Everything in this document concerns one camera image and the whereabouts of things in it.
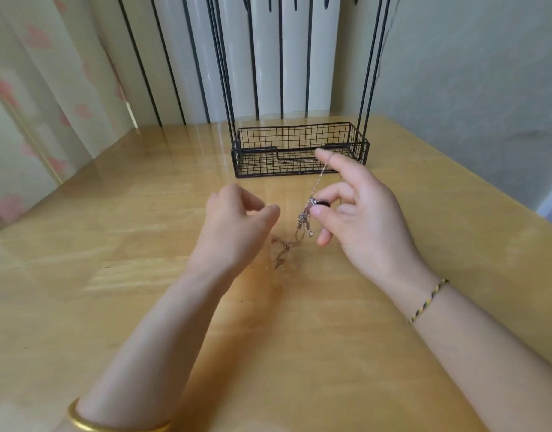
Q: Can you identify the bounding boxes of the person's left hand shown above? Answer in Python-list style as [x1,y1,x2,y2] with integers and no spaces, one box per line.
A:
[184,182,283,295]

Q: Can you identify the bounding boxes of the person's right hand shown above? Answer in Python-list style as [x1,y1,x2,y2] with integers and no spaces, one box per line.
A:
[307,147,445,313]

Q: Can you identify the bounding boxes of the chain necklace with pendant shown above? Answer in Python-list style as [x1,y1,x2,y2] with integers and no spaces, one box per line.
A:
[268,154,335,272]

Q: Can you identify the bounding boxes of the black wire jewelry rack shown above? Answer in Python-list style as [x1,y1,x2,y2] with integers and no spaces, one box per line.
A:
[204,0,403,179]

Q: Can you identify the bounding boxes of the person's right forearm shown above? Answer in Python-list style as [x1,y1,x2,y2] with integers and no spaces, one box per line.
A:
[406,281,552,432]

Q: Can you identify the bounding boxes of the person's left forearm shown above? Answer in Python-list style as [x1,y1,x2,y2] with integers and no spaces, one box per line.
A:
[53,268,230,432]

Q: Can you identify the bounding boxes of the white black-striped curtain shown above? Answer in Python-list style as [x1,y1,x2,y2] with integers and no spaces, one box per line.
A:
[85,0,344,128]

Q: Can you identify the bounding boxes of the pink floral curtain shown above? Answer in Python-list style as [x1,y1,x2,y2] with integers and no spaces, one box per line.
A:
[0,0,139,233]

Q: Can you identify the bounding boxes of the gold bangle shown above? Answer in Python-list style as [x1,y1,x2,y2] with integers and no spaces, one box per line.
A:
[66,397,173,432]

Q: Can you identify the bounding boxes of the braided cord bracelet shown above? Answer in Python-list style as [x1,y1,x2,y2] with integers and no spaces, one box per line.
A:
[406,277,451,326]

